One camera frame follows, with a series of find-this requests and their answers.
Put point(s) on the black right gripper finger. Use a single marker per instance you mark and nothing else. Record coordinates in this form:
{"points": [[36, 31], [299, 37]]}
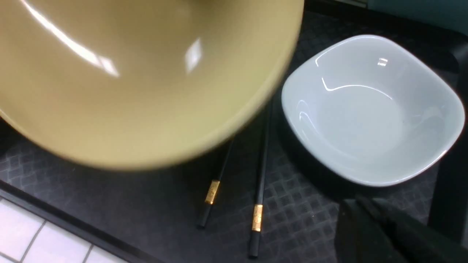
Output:
{"points": [[374, 231]]}

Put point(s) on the black chopstick gold band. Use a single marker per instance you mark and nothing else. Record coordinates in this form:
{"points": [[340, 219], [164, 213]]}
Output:
{"points": [[219, 168], [261, 172]]}

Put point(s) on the white square side dish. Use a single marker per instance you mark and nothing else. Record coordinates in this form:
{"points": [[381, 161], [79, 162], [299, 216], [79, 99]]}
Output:
{"points": [[371, 111]]}

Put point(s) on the yellow noodle bowl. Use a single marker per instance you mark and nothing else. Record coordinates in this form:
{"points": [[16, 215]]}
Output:
{"points": [[133, 85]]}

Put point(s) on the black plastic serving tray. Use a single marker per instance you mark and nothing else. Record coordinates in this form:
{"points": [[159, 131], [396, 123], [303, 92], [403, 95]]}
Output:
{"points": [[151, 216]]}

